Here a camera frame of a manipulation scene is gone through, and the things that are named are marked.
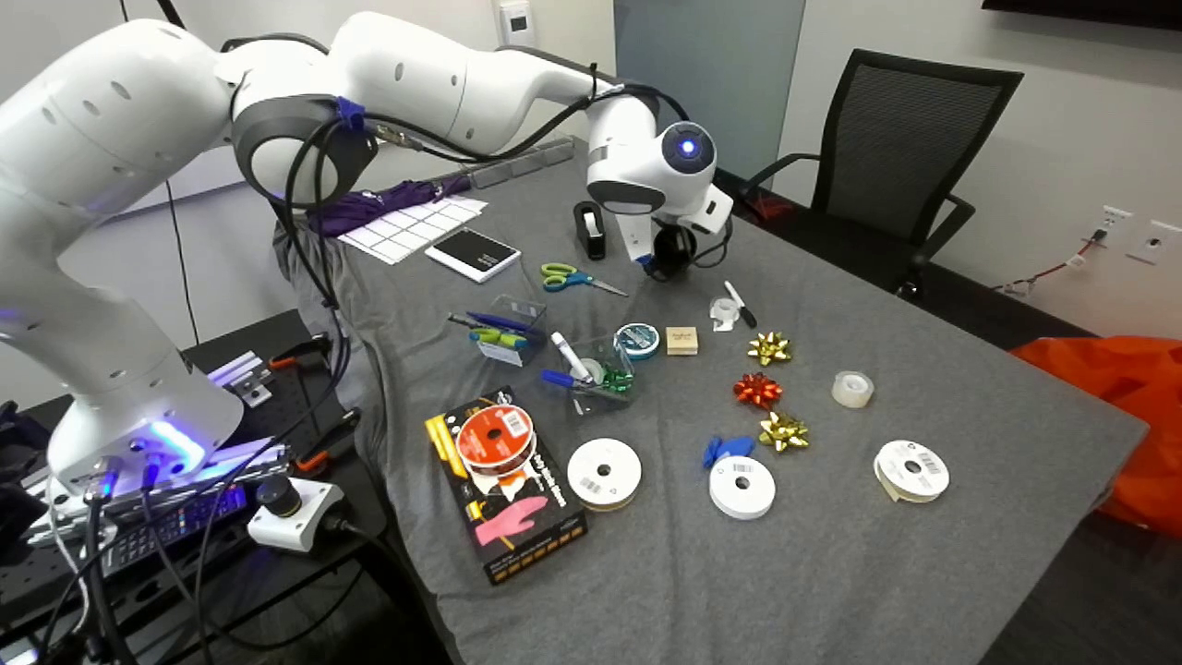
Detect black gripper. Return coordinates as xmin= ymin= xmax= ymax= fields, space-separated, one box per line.
xmin=618 ymin=195 xmax=711 ymax=270

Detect black mug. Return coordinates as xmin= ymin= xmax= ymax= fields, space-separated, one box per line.
xmin=649 ymin=232 xmax=703 ymax=286

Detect black tape dispenser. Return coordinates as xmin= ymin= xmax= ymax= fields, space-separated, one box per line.
xmin=569 ymin=195 xmax=613 ymax=261

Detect white crumpled plastic piece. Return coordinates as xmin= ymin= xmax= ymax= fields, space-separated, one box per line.
xmin=705 ymin=291 xmax=749 ymax=335

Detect teal tape roll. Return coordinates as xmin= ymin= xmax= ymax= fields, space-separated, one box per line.
xmin=609 ymin=318 xmax=664 ymax=362

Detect small beige box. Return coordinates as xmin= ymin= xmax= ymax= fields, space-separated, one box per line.
xmin=663 ymin=322 xmax=703 ymax=362

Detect white marker with blue cap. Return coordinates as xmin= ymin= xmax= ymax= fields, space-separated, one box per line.
xmin=547 ymin=327 xmax=599 ymax=387

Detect gold gift bow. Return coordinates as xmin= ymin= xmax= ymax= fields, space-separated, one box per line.
xmin=744 ymin=329 xmax=797 ymax=368
xmin=754 ymin=409 xmax=813 ymax=457

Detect black white tablet notebook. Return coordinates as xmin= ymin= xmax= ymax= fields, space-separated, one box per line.
xmin=423 ymin=227 xmax=525 ymax=287

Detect red gift bow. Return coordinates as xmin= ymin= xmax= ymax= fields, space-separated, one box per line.
xmin=730 ymin=368 xmax=786 ymax=414

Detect clear box with blue pens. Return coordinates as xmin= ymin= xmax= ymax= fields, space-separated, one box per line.
xmin=447 ymin=301 xmax=552 ymax=368

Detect blue ribbon piece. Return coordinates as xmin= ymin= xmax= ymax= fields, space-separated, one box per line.
xmin=700 ymin=431 xmax=761 ymax=473

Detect white label sticker sheet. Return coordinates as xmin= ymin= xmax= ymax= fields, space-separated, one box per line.
xmin=335 ymin=192 xmax=492 ymax=270

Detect small clear tape roll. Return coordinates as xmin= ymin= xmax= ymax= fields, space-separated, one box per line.
xmin=829 ymin=367 xmax=879 ymax=414

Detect white ribbon spool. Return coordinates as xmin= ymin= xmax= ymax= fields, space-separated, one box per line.
xmin=567 ymin=435 xmax=645 ymax=514
xmin=867 ymin=435 xmax=955 ymax=510
xmin=705 ymin=453 xmax=781 ymax=525

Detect orange ribbon spool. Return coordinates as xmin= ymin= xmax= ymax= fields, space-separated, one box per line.
xmin=450 ymin=400 xmax=538 ymax=480

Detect black mesh office chair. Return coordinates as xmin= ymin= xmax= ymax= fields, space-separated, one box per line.
xmin=734 ymin=47 xmax=1026 ymax=301

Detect purple cloth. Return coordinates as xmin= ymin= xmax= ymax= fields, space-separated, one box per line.
xmin=291 ymin=171 xmax=478 ymax=242

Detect black printed flat box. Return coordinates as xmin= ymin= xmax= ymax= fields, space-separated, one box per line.
xmin=423 ymin=387 xmax=591 ymax=586

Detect grey tablecloth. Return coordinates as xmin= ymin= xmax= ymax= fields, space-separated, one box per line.
xmin=274 ymin=133 xmax=1152 ymax=665

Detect silver metal clamp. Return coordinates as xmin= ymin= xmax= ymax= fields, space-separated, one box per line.
xmin=207 ymin=347 xmax=276 ymax=409

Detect orange bag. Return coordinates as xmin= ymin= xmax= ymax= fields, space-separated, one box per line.
xmin=1012 ymin=331 xmax=1182 ymax=540

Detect black equipment cart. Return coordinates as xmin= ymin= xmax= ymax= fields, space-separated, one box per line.
xmin=0 ymin=306 xmax=423 ymax=665

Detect green blue handled scissors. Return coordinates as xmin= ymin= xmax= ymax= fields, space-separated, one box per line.
xmin=535 ymin=260 xmax=632 ymax=303

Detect white wall switch plate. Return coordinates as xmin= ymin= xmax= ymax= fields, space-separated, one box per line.
xmin=494 ymin=0 xmax=545 ymax=42

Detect white wall outlet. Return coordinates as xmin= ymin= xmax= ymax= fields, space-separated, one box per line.
xmin=1094 ymin=202 xmax=1137 ymax=250
xmin=1137 ymin=219 xmax=1182 ymax=270

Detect black wall television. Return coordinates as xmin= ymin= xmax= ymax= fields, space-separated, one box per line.
xmin=980 ymin=0 xmax=1182 ymax=33

